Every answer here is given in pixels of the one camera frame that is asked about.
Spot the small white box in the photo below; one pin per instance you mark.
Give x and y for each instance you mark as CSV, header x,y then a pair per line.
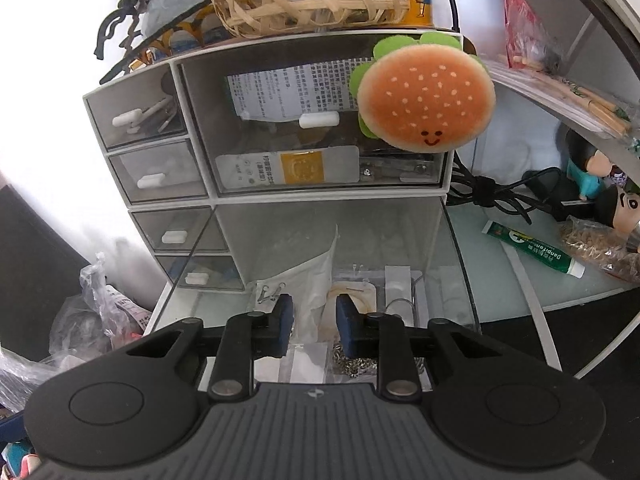
x,y
399,290

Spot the black desk mat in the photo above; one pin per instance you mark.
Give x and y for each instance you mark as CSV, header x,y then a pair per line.
x,y
492,332

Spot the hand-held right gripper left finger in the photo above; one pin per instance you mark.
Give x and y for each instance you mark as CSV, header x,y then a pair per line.
x,y
285,322

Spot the white printed sachet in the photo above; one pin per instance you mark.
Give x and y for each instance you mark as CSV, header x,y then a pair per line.
x,y
280,90

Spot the cartoon figure head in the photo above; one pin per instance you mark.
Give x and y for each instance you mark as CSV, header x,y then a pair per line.
x,y
620,215

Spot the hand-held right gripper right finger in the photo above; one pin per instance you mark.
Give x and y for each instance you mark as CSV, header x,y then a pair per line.
x,y
346,325

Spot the white clear drawer cabinet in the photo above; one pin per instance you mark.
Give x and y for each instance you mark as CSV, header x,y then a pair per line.
x,y
325,198

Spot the green white ointment tube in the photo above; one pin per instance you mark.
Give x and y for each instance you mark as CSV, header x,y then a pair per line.
x,y
535,250

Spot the pile of hair clips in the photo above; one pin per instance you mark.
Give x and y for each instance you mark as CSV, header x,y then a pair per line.
x,y
125,35

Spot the pile of silver rings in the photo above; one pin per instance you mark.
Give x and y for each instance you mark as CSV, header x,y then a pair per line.
x,y
367,364

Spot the white desk stand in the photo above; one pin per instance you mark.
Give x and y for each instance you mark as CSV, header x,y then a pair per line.
x,y
530,300

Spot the black panel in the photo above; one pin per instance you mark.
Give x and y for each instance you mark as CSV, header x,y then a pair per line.
x,y
35,260

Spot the clear bag of nuts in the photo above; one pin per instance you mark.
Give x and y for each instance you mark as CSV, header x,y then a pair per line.
x,y
600,252

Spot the clear plastic pouch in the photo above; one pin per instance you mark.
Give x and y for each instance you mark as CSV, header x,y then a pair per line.
x,y
310,280

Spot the crumpled clear plastic bag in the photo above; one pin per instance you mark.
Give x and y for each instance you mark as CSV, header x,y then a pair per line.
x,y
85,320

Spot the teal shirt cartoon figure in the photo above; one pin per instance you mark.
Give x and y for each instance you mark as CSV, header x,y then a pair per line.
x,y
590,170

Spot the red snack packet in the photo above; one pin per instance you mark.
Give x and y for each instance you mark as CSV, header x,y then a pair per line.
x,y
525,25

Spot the yellow label sachet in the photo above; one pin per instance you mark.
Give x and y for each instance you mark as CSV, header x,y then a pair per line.
x,y
280,170

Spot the metal nail clipper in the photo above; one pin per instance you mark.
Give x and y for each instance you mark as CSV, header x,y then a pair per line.
x,y
395,169

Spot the large clear drawer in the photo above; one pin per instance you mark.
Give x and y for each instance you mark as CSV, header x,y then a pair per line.
x,y
450,300
260,135

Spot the brown rimmed small packet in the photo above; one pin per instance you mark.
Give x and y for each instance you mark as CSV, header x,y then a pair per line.
x,y
365,305

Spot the small clear drawer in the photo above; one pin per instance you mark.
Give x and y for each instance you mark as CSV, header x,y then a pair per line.
x,y
145,105
165,222
165,165
220,272

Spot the burger plush toy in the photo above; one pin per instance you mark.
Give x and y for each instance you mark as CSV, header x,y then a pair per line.
x,y
425,100

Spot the packet of disposable chopsticks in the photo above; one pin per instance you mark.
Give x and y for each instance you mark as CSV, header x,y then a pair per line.
x,y
565,92

